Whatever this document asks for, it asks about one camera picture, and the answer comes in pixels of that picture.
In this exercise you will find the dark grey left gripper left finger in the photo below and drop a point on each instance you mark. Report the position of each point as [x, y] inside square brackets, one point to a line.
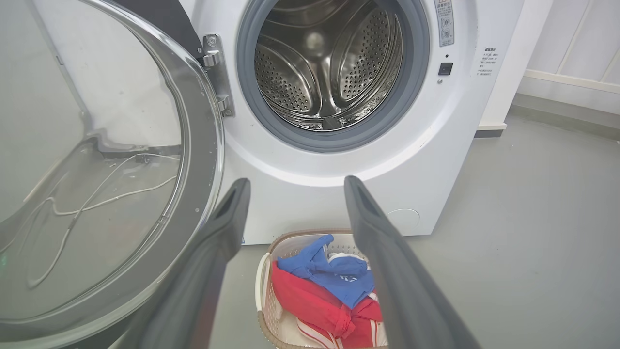
[203, 271]

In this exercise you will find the metal door hinge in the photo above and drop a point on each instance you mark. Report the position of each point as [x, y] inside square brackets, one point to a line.
[218, 72]

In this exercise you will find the blue garment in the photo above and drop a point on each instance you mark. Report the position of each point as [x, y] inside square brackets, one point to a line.
[344, 286]

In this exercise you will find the round white filter cover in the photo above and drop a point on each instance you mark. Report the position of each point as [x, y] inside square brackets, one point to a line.
[406, 219]

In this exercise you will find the black text instruction sticker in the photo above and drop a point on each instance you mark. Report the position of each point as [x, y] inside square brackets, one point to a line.
[487, 62]

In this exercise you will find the black door lock socket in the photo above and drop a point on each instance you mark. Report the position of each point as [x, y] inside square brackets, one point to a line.
[445, 69]

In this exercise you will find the steel perforated washer drum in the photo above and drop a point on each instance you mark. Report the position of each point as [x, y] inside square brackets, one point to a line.
[329, 63]

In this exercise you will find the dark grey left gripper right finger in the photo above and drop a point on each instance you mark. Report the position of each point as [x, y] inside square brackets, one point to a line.
[402, 286]

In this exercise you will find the white plastic laundry basket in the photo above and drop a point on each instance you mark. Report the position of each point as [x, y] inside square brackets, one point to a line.
[264, 300]

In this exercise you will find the red garment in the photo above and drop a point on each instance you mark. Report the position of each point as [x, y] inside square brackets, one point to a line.
[305, 300]

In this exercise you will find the round black glass washer door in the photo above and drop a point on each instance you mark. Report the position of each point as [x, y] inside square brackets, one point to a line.
[206, 145]

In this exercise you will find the white front-load washing machine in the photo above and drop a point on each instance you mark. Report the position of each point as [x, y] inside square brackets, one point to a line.
[300, 203]

